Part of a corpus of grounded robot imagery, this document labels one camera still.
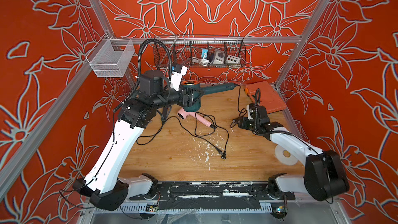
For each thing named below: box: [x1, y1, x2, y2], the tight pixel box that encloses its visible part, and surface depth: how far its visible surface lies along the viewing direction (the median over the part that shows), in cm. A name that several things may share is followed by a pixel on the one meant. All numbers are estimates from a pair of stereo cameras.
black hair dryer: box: [160, 105, 172, 122], surface depth 103 cm
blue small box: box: [201, 48, 209, 60], surface depth 85 cm
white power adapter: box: [212, 49, 225, 65], surface depth 93 cm
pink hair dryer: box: [177, 107, 212, 128], surface depth 99 cm
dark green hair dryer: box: [181, 80, 238, 112], surface depth 58 cm
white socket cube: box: [226, 54, 241, 65], surface depth 96 cm
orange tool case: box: [244, 80, 288, 114], surface depth 106 cm
